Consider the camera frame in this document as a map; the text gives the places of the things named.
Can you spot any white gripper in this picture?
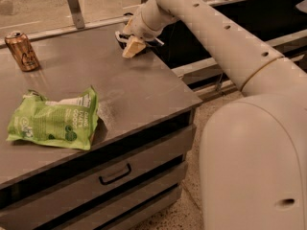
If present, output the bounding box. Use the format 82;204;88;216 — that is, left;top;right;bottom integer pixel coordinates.
122;0;176;58

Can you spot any blue chip bag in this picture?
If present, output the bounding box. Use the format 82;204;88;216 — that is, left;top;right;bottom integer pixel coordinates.
115;31;164;54

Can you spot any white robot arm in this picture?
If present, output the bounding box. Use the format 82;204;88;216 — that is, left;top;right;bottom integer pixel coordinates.
123;0;307;230

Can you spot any green chip bag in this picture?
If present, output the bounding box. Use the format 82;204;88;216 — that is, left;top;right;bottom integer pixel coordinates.
7;87;98;150

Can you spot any orange soda can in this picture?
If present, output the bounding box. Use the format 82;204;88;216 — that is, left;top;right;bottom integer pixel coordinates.
5;31;40;72

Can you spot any grey drawer cabinet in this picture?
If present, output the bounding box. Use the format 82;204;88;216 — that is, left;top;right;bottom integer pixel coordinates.
0;107;203;230

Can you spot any black drawer handle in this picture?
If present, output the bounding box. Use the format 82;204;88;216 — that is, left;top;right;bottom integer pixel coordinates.
99;163;131;186

